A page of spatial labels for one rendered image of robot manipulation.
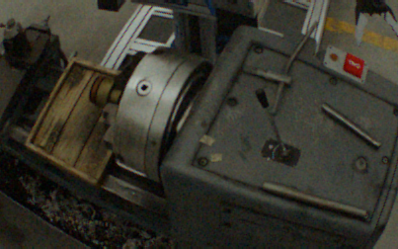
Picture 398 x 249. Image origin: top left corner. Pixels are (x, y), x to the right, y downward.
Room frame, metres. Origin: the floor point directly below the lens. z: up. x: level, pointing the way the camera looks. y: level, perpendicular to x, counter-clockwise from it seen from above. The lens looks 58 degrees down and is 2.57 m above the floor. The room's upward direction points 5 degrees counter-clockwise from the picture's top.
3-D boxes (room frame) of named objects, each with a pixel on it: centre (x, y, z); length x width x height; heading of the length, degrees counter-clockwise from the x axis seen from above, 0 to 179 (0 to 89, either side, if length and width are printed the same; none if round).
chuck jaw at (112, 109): (0.94, 0.20, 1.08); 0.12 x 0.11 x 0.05; 152
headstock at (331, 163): (0.81, -0.27, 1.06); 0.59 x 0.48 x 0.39; 62
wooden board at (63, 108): (1.11, 0.34, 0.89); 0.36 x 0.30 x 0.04; 152
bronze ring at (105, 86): (1.05, 0.22, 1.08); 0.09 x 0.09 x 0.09; 62
